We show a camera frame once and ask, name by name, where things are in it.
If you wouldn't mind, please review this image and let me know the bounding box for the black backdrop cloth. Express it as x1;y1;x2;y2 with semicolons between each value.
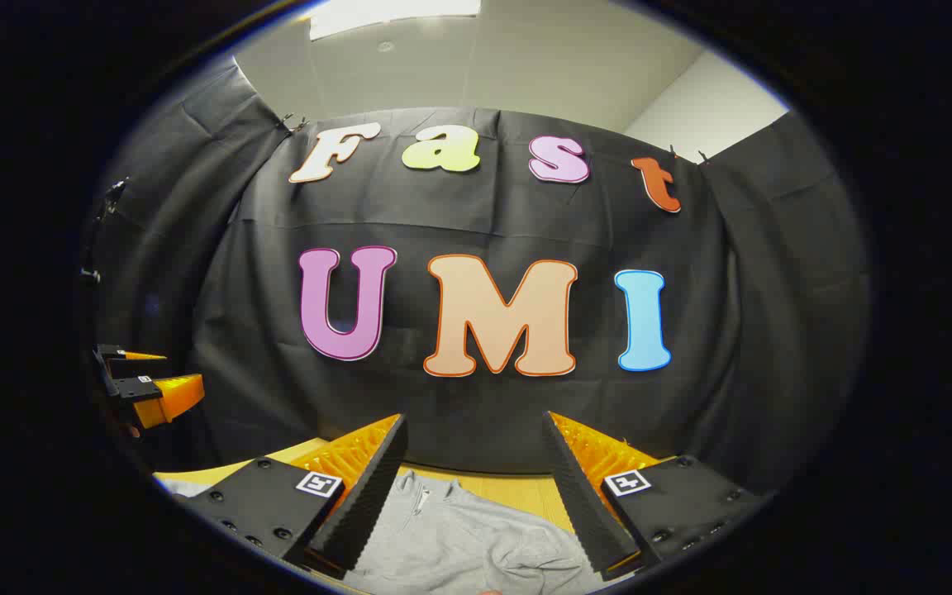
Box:
83;56;872;497

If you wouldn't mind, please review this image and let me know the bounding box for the white ceiling light panel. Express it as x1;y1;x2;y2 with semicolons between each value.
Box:
309;0;483;40

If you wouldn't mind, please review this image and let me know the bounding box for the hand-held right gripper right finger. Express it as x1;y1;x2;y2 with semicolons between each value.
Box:
542;411;774;581

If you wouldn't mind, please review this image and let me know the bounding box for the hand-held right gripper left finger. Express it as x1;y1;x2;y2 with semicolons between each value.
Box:
181;413;409;579

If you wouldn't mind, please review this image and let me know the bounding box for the grey zip sweatshirt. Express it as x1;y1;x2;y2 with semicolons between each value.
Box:
154;469;609;595

